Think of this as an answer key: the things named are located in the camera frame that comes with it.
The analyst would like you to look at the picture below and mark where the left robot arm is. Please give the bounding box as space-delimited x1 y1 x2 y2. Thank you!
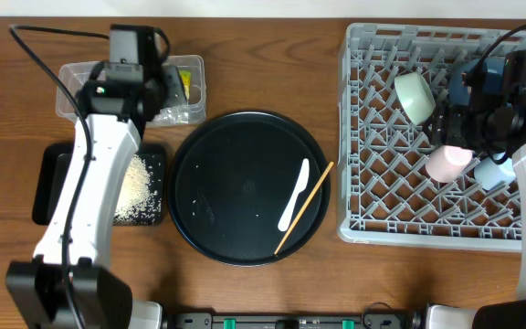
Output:
5 62 174 328

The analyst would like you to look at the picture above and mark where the black round tray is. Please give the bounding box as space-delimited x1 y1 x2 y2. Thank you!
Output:
167 111 331 266

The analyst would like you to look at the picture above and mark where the clear plastic bin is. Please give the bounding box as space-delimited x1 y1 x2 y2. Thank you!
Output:
59 55 206 127

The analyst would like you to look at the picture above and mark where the grey dishwasher rack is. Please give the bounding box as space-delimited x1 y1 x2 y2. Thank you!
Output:
337 23 526 252

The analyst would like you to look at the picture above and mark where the yellow snack wrapper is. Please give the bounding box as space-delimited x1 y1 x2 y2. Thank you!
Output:
179 69 192 101

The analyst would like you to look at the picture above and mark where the pink cup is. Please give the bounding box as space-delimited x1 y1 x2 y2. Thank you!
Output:
426 145 473 183

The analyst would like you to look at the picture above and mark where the light blue cup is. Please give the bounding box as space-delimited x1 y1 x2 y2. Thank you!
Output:
473 157 516 191

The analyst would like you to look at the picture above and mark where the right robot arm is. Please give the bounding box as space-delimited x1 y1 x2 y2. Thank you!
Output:
424 50 526 328

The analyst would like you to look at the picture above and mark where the mint green bowl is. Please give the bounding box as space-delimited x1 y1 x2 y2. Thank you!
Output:
394 72 436 125

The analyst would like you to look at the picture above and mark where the left black cable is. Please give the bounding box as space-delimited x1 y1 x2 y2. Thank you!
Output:
7 24 111 329

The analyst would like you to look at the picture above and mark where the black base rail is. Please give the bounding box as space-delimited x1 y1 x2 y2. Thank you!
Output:
161 312 408 329

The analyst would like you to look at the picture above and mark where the blue plate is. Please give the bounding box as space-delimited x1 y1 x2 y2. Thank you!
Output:
448 58 505 105

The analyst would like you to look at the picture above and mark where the wooden chopstick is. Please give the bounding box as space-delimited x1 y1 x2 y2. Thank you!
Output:
274 162 334 256

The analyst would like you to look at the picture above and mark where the black rectangular tray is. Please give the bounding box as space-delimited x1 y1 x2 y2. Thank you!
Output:
32 142 166 226

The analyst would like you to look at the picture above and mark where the white rice pile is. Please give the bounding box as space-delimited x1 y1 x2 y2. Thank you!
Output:
113 154 163 226

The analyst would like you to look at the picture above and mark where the silver foil wrapper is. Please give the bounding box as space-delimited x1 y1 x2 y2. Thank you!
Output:
152 104 189 126

